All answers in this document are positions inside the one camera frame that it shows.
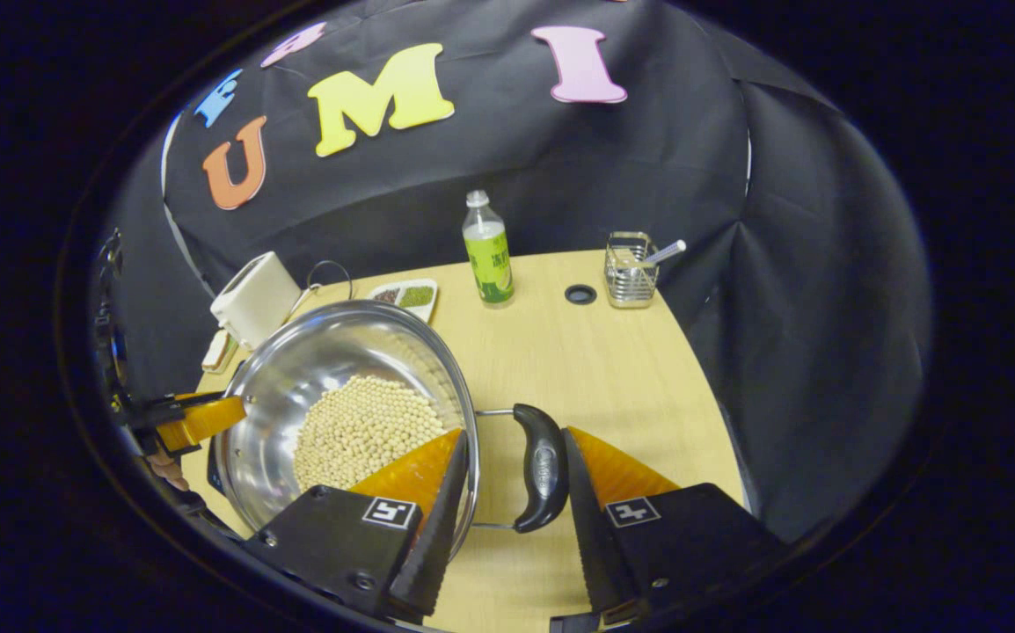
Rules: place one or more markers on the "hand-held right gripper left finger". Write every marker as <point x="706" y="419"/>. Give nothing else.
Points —
<point x="441" y="536"/>

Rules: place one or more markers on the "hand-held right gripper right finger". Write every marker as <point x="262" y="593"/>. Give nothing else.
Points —
<point x="591" y="545"/>

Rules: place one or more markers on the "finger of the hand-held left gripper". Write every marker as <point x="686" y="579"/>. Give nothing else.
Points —
<point x="204" y="424"/>
<point x="164" y="409"/>

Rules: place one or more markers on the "stainless steel pot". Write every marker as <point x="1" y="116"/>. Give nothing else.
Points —
<point x="296" y="369"/>

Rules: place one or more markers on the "pile of soybeans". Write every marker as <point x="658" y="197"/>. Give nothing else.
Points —
<point x="358" y="431"/>

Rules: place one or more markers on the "white toaster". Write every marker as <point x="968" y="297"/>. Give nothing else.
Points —
<point x="257" y="299"/>

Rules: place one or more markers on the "white divided seasoning dish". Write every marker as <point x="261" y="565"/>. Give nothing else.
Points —
<point x="406" y="297"/>

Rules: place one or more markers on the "black table grommet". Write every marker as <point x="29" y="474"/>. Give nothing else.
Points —
<point x="580" y="294"/>

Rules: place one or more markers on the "green label drink bottle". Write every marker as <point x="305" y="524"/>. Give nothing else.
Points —
<point x="490" y="264"/>

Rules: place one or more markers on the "black backdrop cloth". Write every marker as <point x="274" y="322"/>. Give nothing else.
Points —
<point x="516" y="149"/>

